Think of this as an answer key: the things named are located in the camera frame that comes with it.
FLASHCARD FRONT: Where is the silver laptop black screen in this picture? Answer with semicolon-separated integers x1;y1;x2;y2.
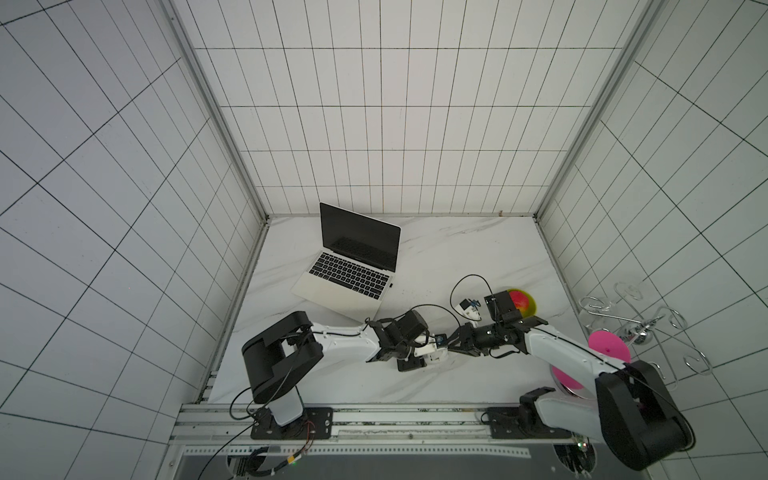
291;203;402;323

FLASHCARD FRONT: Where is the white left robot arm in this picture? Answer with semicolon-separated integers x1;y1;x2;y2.
241;311;437;427

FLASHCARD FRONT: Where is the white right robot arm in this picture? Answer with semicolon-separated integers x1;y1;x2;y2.
447;292;697;471

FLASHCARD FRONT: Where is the green bowl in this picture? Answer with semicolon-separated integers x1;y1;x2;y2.
506;289;538;319

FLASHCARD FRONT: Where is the clear glass bowl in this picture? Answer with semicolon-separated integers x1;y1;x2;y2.
550;366;596;400

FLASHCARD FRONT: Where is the left camera black cable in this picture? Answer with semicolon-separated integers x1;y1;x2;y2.
374;302;463;337

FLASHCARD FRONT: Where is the camera black cable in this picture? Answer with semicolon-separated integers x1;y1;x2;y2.
449;274;494;310
374;302;463;337

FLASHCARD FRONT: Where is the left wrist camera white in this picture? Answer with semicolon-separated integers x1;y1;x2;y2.
412;334;447;365

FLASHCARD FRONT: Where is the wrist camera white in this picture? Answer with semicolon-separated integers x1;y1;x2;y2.
412;334;447;365
455;299;482;322

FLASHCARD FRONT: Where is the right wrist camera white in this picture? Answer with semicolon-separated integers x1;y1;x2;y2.
455;299;482;322

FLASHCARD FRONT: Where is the right camera black cable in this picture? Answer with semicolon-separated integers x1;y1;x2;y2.
449;274;494;310

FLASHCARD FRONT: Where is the chrome wire cup rack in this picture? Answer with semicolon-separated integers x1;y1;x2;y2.
577;282;713;389

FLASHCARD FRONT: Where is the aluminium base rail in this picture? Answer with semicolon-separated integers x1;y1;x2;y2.
169;404;600;458

